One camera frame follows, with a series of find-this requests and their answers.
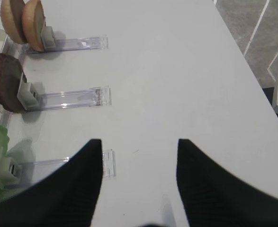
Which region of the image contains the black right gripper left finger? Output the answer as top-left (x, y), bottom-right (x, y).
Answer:
top-left (0, 139), bottom-right (103, 227)

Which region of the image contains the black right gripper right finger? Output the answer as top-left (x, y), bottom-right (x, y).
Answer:
top-left (176, 139), bottom-right (278, 227)

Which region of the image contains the upright brown meat patty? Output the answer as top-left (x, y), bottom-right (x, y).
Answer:
top-left (0, 53), bottom-right (25, 113)

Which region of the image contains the bun half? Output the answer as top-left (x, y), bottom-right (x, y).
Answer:
top-left (0, 0), bottom-right (27, 44)
top-left (22, 0), bottom-right (45, 52)

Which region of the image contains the top bun half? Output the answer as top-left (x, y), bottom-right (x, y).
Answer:
top-left (0, 0), bottom-right (27, 44)

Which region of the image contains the clear pusher rail for lettuce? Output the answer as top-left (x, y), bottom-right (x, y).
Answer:
top-left (0, 149), bottom-right (116, 189)

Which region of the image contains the clear pusher rail for patty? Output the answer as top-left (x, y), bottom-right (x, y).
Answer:
top-left (14, 73), bottom-right (111, 113)

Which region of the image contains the clear pusher rail for buns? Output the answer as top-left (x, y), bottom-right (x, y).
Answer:
top-left (23, 26), bottom-right (108, 53)

